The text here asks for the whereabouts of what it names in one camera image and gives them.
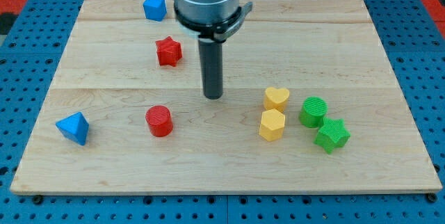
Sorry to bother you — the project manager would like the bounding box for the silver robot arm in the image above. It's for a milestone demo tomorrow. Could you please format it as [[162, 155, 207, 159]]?
[[174, 0, 253, 43]]

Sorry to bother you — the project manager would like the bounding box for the yellow heart block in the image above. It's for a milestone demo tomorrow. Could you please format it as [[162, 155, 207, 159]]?
[[263, 87, 290, 113]]

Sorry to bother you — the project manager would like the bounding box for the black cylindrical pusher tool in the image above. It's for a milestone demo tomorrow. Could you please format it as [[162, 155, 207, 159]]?
[[198, 40, 223, 99]]

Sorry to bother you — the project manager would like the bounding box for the yellow hexagon block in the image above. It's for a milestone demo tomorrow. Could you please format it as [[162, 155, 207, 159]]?
[[259, 109, 286, 142]]

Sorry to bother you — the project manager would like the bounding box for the red cylinder block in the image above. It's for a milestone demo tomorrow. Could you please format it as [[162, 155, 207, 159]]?
[[145, 105, 173, 137]]

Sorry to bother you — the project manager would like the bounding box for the red star block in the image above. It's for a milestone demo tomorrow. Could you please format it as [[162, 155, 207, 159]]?
[[155, 36, 182, 67]]

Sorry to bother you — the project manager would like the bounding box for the wooden board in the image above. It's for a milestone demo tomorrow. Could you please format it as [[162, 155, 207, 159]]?
[[10, 0, 442, 195]]

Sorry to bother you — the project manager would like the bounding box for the green cylinder block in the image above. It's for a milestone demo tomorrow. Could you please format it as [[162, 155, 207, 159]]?
[[299, 97, 328, 128]]

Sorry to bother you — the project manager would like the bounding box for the blue cube block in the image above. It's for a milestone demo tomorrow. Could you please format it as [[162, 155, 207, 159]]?
[[143, 0, 167, 22]]

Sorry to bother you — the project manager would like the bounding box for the green star block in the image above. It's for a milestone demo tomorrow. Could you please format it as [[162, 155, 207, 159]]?
[[314, 117, 351, 154]]

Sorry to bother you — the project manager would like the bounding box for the blue pyramid block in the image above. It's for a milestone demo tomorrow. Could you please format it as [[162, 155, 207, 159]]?
[[56, 112, 89, 146]]

